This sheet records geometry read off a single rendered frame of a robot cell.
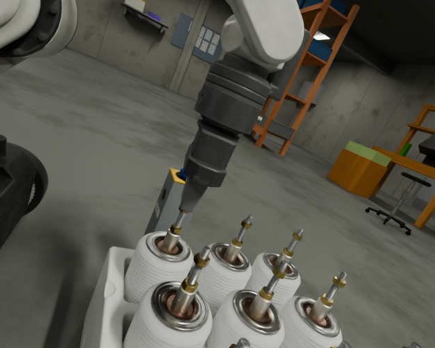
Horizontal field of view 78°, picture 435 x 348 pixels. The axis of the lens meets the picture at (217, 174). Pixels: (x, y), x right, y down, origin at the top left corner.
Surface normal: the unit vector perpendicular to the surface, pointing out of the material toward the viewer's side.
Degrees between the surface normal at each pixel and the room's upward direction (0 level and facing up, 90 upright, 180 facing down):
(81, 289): 0
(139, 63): 90
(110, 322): 0
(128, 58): 90
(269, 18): 90
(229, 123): 90
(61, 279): 0
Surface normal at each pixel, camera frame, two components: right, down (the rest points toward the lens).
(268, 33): 0.32, 0.40
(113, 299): 0.40, -0.88
